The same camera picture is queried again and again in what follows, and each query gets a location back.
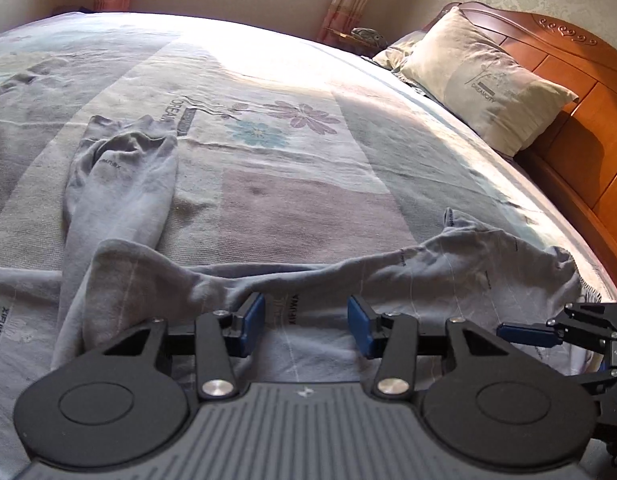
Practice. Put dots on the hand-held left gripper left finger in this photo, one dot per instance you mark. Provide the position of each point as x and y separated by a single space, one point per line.
252 325

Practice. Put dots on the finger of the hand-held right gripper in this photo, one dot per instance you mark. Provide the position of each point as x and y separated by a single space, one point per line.
598 317
528 334

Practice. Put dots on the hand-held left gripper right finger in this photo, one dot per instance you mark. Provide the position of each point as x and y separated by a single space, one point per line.
361 325

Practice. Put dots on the grey pants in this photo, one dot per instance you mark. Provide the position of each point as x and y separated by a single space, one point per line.
138 270

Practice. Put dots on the bed with patterned sheet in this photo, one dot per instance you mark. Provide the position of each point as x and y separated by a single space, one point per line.
288 185

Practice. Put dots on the wooden headboard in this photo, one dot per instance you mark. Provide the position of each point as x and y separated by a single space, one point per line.
578 160

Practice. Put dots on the large beige pillow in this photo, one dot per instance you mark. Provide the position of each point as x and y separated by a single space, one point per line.
478 85

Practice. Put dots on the flat beige pillow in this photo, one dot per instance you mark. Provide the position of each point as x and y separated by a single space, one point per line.
396 52

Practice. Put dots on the wooden nightstand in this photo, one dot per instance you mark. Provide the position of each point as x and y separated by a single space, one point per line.
341 40

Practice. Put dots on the folded grey cloth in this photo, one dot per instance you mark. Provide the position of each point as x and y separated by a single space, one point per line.
368 36

